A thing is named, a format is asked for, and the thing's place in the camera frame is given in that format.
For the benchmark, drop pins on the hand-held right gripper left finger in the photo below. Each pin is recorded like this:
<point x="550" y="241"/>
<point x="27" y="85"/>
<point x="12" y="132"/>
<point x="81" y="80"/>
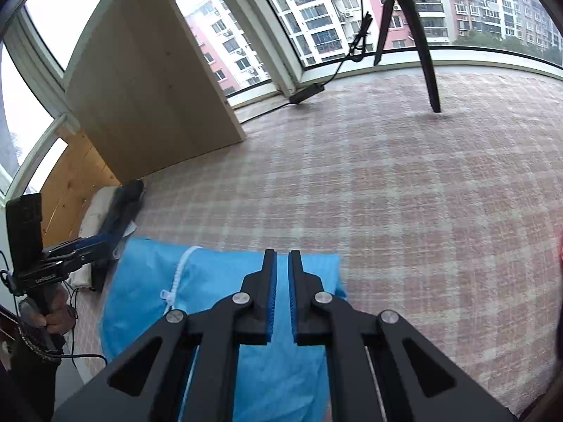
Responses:
<point x="272" y="299"/>

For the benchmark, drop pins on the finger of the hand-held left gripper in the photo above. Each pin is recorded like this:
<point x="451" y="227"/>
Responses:
<point x="66" y="255"/>
<point x="99" y="242"/>

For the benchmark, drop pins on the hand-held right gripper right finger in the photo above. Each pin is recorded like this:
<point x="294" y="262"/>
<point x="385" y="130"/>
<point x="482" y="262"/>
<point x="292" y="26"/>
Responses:
<point x="294" y="299"/>

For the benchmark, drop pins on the blue striped jacket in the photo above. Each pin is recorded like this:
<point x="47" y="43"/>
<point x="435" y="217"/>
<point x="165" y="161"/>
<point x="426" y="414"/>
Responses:
<point x="145" y="299"/>

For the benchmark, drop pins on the person's left forearm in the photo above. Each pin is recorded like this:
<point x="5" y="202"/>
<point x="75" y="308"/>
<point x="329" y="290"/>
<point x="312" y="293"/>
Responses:
<point x="33" y="382"/>

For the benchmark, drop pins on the person's left hand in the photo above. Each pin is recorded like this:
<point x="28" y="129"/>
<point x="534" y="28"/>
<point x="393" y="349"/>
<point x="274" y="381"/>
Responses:
<point x="61" y="314"/>

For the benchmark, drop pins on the beige folded garment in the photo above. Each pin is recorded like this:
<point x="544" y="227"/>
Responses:
<point x="99" y="211"/>

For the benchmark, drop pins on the dark grey folded garment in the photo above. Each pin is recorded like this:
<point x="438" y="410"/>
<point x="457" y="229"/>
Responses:
<point x="127" y="202"/>

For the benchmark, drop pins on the pine wood panel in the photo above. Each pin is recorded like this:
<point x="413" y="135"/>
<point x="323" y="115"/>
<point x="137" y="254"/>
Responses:
<point x="70" y="184"/>

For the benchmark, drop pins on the pink plaid blanket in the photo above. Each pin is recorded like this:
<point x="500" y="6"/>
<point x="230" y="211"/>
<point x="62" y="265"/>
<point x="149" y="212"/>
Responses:
<point x="374" y="206"/>

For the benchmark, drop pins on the light wooden board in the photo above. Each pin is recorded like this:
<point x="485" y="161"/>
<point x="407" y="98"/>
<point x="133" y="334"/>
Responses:
<point x="145" y="83"/>

